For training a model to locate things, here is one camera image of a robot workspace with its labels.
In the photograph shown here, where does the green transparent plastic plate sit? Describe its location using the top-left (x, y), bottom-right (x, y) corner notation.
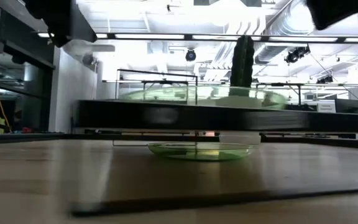
top-left (119, 87), bottom-right (199, 101)
top-left (153, 85), bottom-right (290, 111)
top-left (147, 141), bottom-right (255, 162)
top-left (119, 88), bottom-right (199, 101)

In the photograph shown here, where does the black ceiling spotlight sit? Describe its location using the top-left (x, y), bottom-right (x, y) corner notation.
top-left (82, 53), bottom-right (94, 67)
top-left (185, 48), bottom-right (197, 62)
top-left (285, 45), bottom-right (311, 64)

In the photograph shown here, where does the long ceiling light strip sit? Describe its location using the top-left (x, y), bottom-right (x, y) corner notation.
top-left (37, 32), bottom-right (358, 45)

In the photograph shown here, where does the green cactus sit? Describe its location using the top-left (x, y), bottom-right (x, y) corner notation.
top-left (229, 34), bottom-right (256, 97)

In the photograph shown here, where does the white hexagonal plant pot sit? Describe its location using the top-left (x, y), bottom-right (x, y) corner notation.
top-left (218, 95), bottom-right (262, 145)

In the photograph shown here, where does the black aluminium table frame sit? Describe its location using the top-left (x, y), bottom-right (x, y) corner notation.
top-left (0, 132), bottom-right (358, 151)

